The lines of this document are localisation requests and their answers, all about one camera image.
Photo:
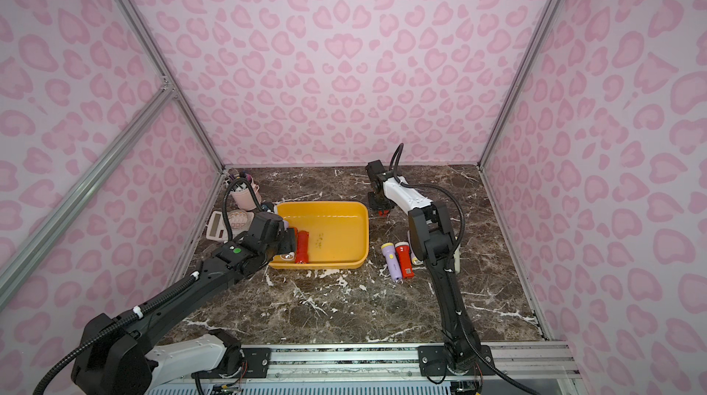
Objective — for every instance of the red flashlight front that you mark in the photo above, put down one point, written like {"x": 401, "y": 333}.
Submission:
{"x": 403, "y": 251}

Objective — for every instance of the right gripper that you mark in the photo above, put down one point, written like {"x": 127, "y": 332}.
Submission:
{"x": 378, "y": 200}

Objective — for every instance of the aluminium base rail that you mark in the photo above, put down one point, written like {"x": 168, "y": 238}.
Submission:
{"x": 547, "y": 368}

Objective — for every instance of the pink pen cup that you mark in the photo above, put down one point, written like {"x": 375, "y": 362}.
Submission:
{"x": 243, "y": 190}

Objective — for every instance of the pale green flashlight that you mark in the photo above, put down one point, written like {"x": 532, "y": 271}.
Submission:
{"x": 457, "y": 263}

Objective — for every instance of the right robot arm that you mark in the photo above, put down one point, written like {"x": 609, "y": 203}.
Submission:
{"x": 435, "y": 243}

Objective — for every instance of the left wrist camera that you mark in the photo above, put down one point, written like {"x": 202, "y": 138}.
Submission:
{"x": 267, "y": 226}

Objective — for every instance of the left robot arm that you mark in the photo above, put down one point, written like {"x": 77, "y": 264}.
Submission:
{"x": 121, "y": 355}

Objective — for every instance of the yellow plastic tray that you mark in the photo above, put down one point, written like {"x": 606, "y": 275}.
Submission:
{"x": 338, "y": 234}

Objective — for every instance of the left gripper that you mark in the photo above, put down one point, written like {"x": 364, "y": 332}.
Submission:
{"x": 284, "y": 240}

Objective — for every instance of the purple flashlight front left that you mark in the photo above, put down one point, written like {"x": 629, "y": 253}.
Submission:
{"x": 394, "y": 268}

